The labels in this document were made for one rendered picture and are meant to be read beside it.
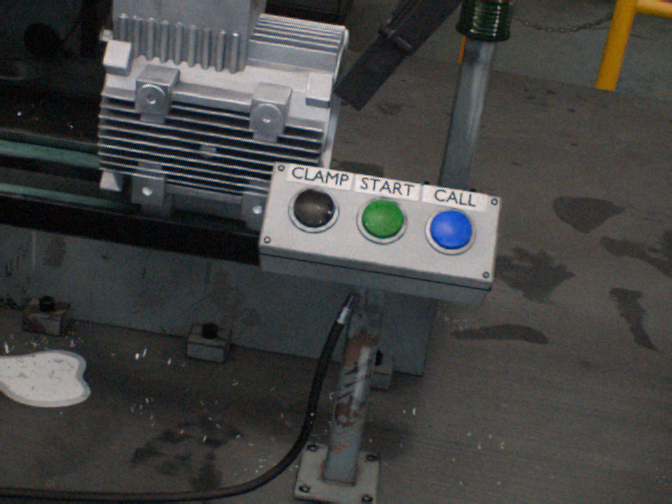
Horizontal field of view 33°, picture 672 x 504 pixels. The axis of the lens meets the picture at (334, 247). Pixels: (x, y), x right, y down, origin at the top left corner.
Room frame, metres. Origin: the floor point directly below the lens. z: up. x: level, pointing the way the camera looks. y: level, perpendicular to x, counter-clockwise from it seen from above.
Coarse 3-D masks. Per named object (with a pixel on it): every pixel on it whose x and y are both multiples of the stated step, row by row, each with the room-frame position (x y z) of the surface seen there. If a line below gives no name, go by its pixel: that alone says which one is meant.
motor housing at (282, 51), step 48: (288, 48) 0.95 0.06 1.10; (336, 48) 0.96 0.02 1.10; (192, 96) 0.91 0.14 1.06; (240, 96) 0.92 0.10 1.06; (336, 96) 1.06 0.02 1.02; (144, 144) 0.91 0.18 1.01; (192, 144) 0.91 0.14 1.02; (240, 144) 0.90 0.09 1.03; (288, 144) 0.90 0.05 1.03; (192, 192) 0.90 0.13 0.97; (240, 192) 0.90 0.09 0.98
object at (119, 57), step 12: (348, 36) 1.04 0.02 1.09; (108, 48) 0.93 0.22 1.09; (120, 48) 0.93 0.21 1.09; (132, 48) 0.93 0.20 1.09; (108, 60) 0.92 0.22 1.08; (120, 60) 0.92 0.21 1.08; (132, 60) 0.94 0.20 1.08; (108, 72) 0.93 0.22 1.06; (120, 72) 0.92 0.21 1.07; (312, 72) 0.93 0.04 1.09; (312, 84) 0.92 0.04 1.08; (324, 84) 0.92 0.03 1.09; (312, 96) 0.91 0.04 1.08; (324, 96) 0.91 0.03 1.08; (324, 108) 0.92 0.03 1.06; (108, 180) 0.92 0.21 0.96; (120, 180) 0.92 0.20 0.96; (108, 192) 0.92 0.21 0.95; (120, 192) 0.92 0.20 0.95
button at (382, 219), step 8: (376, 200) 0.73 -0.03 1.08; (384, 200) 0.74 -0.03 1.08; (368, 208) 0.73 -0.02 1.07; (376, 208) 0.73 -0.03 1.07; (384, 208) 0.73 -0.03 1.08; (392, 208) 0.73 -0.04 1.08; (368, 216) 0.72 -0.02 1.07; (376, 216) 0.72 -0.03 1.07; (384, 216) 0.72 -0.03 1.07; (392, 216) 0.72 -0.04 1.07; (400, 216) 0.73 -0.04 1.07; (368, 224) 0.72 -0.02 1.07; (376, 224) 0.72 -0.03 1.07; (384, 224) 0.72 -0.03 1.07; (392, 224) 0.72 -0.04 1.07; (400, 224) 0.72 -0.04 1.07; (368, 232) 0.72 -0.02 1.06; (376, 232) 0.71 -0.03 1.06; (384, 232) 0.72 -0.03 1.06; (392, 232) 0.72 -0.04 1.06
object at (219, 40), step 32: (128, 0) 0.94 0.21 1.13; (160, 0) 0.94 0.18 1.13; (192, 0) 0.94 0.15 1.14; (224, 0) 0.94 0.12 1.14; (256, 0) 0.97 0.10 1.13; (128, 32) 0.94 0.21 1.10; (160, 32) 0.94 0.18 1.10; (192, 32) 0.94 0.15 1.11; (224, 32) 0.94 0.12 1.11; (192, 64) 0.94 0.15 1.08; (224, 64) 0.94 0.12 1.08
